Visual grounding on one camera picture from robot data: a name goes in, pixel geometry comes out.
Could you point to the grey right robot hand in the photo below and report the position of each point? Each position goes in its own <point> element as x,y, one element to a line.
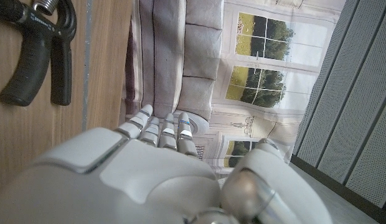
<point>134,186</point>

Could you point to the black hand grip trainer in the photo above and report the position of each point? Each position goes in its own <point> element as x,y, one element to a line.
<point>31,62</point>

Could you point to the printed living room backdrop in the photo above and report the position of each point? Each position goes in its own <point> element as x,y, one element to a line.
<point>242,77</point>

